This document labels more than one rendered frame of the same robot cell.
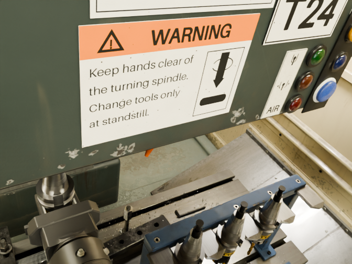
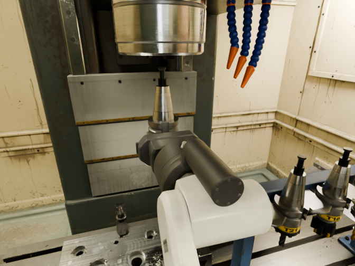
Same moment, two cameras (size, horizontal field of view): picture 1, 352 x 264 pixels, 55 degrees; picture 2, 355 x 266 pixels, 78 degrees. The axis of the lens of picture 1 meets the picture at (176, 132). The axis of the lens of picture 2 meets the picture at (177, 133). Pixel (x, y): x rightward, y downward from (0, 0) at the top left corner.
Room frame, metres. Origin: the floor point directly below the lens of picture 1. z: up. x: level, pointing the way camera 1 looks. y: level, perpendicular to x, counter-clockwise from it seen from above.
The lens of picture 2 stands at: (-0.02, 0.01, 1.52)
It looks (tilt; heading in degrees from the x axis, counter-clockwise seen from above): 22 degrees down; 21
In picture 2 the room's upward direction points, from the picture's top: straight up
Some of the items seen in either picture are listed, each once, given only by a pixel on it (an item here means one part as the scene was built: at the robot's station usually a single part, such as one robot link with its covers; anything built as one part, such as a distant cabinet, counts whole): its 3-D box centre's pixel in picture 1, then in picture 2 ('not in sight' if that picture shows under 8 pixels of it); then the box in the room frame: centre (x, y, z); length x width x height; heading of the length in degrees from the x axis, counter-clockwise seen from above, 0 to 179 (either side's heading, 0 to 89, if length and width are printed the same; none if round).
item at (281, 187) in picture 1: (279, 193); not in sight; (0.52, -0.25, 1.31); 0.02 x 0.02 x 0.03
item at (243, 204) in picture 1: (242, 209); (345, 156); (0.46, -0.17, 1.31); 0.02 x 0.02 x 0.03
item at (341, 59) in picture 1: (339, 62); not in sight; (0.38, -0.17, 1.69); 0.02 x 0.01 x 0.02; 127
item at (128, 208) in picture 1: (127, 219); not in sight; (0.61, 0.09, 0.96); 0.03 x 0.03 x 0.13
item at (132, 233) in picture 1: (130, 243); not in sight; (0.56, 0.07, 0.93); 0.26 x 0.05 x 0.06; 132
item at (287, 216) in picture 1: (281, 211); not in sight; (0.56, -0.30, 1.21); 0.07 x 0.05 x 0.01; 37
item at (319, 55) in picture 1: (317, 56); not in sight; (0.35, -0.13, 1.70); 0.02 x 0.01 x 0.02; 127
